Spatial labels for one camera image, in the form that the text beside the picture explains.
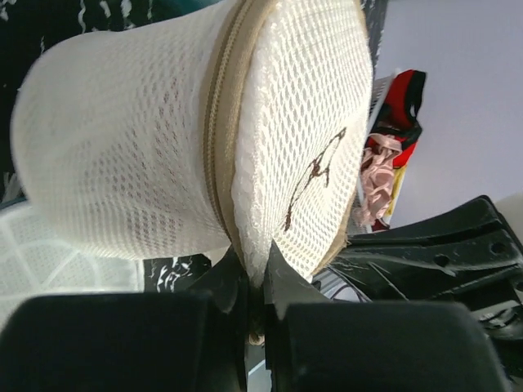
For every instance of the white open mesh laundry bag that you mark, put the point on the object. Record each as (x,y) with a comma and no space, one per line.
(35,262)

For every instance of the beige mesh bra laundry bag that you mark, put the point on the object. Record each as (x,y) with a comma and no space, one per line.
(241,124)

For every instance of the pink bra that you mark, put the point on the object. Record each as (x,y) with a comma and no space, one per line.
(377,177)

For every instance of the red garment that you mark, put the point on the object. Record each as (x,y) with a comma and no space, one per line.
(399,118)

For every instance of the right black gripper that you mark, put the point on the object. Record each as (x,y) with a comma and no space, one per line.
(469,255)

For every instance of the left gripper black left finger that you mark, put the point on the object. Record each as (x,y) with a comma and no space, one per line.
(191,340)

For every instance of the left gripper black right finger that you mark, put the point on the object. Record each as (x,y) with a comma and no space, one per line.
(316,344)

